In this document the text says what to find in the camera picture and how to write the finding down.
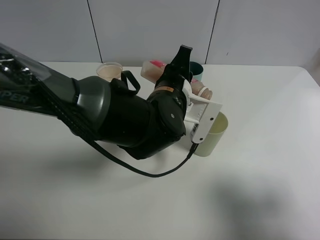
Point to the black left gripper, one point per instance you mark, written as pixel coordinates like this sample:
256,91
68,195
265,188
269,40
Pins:
171,82

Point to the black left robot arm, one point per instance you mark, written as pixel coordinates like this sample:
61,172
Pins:
108,111

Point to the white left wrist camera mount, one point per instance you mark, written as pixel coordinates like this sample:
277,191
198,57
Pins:
201,110

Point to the light green plastic cup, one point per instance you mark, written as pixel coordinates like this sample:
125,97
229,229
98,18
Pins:
214,135

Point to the blue sleeved paper cup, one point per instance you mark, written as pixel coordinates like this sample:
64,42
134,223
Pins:
109,71

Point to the clear plastic drink bottle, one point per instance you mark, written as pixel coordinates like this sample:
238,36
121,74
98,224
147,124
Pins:
152,71

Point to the teal plastic cup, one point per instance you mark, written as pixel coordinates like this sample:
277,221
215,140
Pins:
197,70

